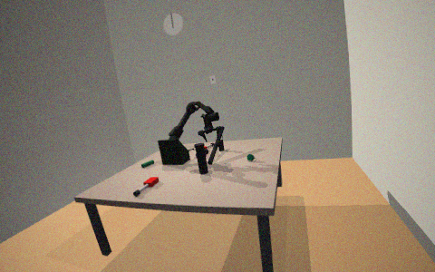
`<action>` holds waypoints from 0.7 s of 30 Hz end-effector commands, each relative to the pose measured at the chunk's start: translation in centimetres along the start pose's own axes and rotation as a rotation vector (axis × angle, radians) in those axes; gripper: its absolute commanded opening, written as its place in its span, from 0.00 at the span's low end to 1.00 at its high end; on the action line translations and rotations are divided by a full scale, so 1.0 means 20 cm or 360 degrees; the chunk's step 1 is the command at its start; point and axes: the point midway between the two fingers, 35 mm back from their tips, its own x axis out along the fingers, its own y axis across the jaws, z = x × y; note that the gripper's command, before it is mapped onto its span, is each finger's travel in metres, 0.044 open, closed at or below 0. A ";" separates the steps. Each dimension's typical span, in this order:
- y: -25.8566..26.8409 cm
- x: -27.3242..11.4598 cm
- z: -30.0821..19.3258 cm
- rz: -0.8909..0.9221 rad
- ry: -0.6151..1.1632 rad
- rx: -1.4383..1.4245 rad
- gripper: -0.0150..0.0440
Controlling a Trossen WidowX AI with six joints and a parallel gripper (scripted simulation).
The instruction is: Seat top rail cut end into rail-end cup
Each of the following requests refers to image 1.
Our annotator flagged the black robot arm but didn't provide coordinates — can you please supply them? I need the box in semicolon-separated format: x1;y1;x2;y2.
169;101;219;140

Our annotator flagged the small green cylinder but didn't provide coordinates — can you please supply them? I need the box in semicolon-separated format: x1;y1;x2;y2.
141;160;154;168

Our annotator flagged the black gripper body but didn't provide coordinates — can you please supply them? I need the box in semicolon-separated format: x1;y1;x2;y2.
198;121;222;135

